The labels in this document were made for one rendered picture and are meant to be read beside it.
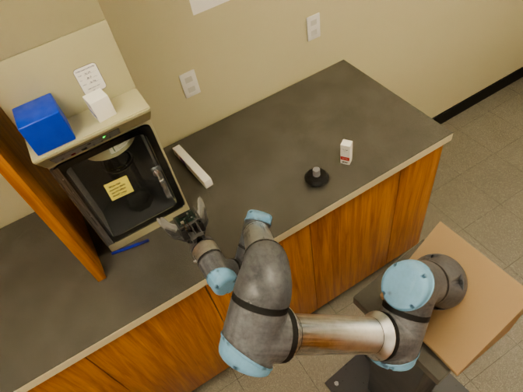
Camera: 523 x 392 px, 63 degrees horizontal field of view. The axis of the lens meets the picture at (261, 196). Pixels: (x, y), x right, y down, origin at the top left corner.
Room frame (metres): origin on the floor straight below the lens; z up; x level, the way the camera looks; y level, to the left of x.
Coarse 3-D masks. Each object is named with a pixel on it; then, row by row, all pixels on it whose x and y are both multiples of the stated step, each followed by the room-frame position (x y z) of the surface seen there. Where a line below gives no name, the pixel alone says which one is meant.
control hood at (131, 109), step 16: (128, 96) 1.02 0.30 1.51; (128, 112) 0.95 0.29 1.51; (144, 112) 0.94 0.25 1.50; (80, 128) 0.92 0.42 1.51; (96, 128) 0.91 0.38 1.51; (112, 128) 0.91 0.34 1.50; (128, 128) 1.00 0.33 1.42; (80, 144) 0.89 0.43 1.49; (32, 160) 0.84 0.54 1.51; (48, 160) 0.87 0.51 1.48
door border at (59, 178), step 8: (56, 176) 0.93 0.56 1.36; (64, 176) 0.94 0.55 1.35; (64, 184) 0.93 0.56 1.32; (72, 192) 0.94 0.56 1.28; (80, 200) 0.94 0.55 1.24; (88, 208) 0.94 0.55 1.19; (88, 216) 0.93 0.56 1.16; (96, 224) 0.94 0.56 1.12; (96, 232) 0.93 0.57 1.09; (104, 232) 0.94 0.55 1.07; (104, 240) 0.93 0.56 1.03
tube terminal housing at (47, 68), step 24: (96, 24) 1.05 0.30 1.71; (48, 48) 1.00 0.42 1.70; (72, 48) 1.02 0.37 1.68; (96, 48) 1.04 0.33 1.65; (0, 72) 0.96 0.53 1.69; (24, 72) 0.97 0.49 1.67; (48, 72) 0.99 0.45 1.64; (120, 72) 1.05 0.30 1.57; (0, 96) 0.95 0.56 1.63; (24, 96) 0.96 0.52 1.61; (72, 96) 1.00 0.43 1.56; (48, 168) 0.94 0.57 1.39; (168, 216) 1.03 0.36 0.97; (120, 240) 0.96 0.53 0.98
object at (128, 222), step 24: (120, 144) 1.00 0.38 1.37; (144, 144) 1.03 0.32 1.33; (72, 168) 0.95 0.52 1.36; (96, 168) 0.97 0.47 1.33; (120, 168) 0.99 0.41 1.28; (144, 168) 1.02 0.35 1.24; (168, 168) 1.04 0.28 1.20; (96, 192) 0.96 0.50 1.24; (144, 192) 1.00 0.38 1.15; (96, 216) 0.94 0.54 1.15; (120, 216) 0.96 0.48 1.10; (144, 216) 0.99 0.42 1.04
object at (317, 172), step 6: (318, 168) 1.07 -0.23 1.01; (306, 174) 1.08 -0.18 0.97; (312, 174) 1.07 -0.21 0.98; (318, 174) 1.05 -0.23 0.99; (324, 174) 1.06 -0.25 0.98; (306, 180) 1.05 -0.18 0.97; (312, 180) 1.04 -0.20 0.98; (318, 180) 1.03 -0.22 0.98; (324, 180) 1.03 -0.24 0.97; (312, 186) 1.04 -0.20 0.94; (318, 186) 1.03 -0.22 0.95
